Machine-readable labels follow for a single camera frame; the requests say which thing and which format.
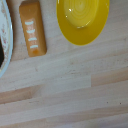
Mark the white floral rim plate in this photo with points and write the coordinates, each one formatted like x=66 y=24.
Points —
x=8 y=33

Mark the yellow bowl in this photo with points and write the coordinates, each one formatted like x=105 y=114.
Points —
x=83 y=23

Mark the orange rectangular block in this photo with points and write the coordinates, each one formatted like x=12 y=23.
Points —
x=32 y=30

